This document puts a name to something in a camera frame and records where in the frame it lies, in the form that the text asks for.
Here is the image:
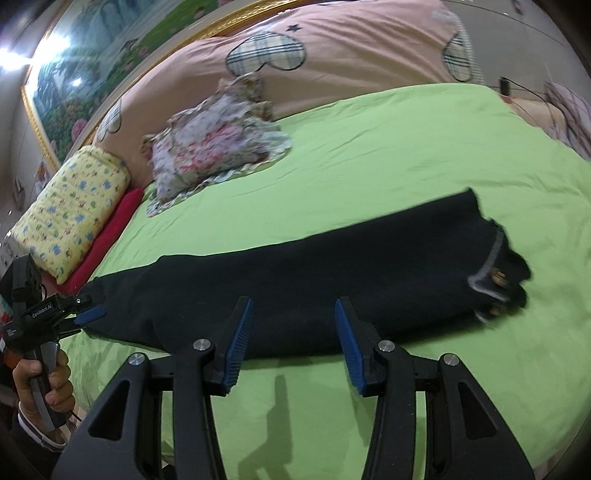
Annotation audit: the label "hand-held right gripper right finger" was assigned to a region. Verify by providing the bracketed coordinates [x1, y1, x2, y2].
[333, 296, 536, 480]

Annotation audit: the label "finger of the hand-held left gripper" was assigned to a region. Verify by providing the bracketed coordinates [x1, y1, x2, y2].
[59, 307, 108, 334]
[55, 294, 94, 311]

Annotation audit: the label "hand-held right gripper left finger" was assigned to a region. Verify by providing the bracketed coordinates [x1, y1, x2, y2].
[51, 296, 254, 480]

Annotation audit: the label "black pants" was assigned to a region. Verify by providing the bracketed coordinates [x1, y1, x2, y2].
[76, 187, 533, 363]

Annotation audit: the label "person's left forearm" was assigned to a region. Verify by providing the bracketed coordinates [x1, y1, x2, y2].
[0, 401, 70, 480]

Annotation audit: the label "person's left hand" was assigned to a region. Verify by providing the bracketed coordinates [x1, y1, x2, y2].
[13, 350, 76, 428]

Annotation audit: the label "red folded blanket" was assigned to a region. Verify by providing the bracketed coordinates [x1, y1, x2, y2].
[58, 187, 145, 296]

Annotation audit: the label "yellow printed folded quilt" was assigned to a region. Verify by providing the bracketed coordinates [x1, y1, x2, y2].
[10, 145, 132, 285]

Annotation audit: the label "green bed sheet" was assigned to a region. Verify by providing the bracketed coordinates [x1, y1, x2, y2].
[60, 83, 591, 480]

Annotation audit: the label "floral ruffled pillow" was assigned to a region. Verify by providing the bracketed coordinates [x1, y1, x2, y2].
[141, 74, 294, 219]

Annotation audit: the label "gold framed landscape painting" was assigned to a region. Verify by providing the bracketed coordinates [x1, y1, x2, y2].
[21, 0, 301, 171]

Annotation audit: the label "pink quilt with plaid hearts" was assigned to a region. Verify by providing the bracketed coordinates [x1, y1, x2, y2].
[90, 0, 485, 155]

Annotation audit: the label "pink floral pillow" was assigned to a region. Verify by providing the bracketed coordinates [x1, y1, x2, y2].
[542, 80, 591, 160]

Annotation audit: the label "black cable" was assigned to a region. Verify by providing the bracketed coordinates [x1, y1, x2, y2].
[499, 78, 555, 127]

